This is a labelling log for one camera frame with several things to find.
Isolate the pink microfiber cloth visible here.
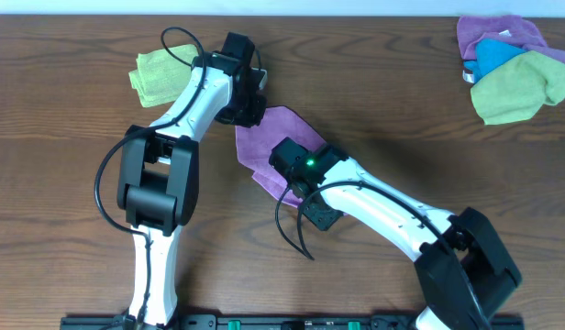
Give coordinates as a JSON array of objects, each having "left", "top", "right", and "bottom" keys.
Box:
[{"left": 236, "top": 106, "right": 326, "bottom": 200}]

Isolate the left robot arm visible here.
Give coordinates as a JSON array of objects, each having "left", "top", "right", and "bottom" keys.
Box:
[{"left": 117, "top": 52, "right": 267, "bottom": 329}]

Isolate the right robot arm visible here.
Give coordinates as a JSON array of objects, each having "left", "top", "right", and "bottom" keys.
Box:
[{"left": 269, "top": 138, "right": 524, "bottom": 329}]

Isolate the folded light green cloth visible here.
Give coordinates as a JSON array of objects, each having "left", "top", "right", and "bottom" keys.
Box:
[{"left": 128, "top": 49, "right": 191, "bottom": 108}]

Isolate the crumpled green cloth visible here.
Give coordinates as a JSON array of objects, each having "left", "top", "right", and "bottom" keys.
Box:
[{"left": 471, "top": 50, "right": 565, "bottom": 126}]

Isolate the crumpled blue cloth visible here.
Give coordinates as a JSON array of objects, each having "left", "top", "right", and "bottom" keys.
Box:
[{"left": 462, "top": 38, "right": 526, "bottom": 83}]

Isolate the crumpled purple cloth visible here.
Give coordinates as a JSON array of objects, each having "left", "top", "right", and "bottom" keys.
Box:
[{"left": 457, "top": 15, "right": 565, "bottom": 64}]

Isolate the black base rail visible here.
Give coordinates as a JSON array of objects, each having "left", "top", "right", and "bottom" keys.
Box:
[{"left": 60, "top": 314, "right": 526, "bottom": 330}]

